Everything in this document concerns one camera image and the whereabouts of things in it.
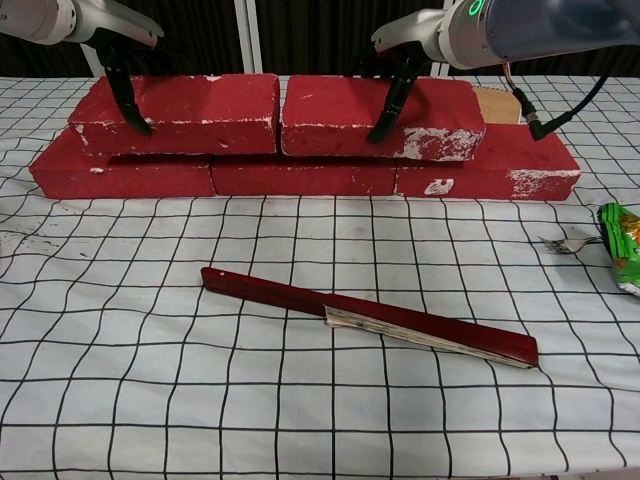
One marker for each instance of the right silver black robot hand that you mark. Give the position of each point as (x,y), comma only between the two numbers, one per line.
(410,35)

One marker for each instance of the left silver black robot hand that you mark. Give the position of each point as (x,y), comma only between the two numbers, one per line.
(120,22)

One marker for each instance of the red foam brick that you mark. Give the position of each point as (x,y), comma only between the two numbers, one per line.
(200,100)
(300,177)
(125,177)
(335,102)
(500,160)

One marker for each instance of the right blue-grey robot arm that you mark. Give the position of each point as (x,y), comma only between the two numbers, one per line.
(540,25)

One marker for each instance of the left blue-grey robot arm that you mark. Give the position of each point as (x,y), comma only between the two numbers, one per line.
(35,17)

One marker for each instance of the brown spiral notebook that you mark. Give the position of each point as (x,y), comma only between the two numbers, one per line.
(497,107)

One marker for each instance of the green snack bag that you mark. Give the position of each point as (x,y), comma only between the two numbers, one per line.
(625,240)

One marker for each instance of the white black checked tablecloth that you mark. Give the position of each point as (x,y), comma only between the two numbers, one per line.
(200,400)

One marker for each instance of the white partition frame post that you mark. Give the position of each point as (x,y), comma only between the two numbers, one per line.
(97,62)
(442,69)
(248,37)

